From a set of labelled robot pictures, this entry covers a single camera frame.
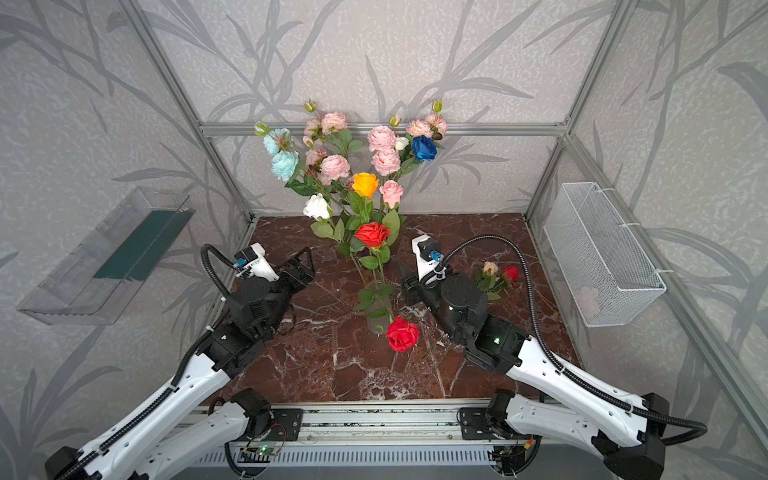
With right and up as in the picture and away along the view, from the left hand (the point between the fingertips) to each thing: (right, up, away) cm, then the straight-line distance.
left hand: (307, 246), depth 70 cm
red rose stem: (+16, +2, -4) cm, 17 cm away
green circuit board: (-11, -50, +1) cm, 52 cm away
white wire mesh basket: (+65, -7, -10) cm, 66 cm away
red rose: (+60, -9, +29) cm, 67 cm away
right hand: (+24, 0, -7) cm, 26 cm away
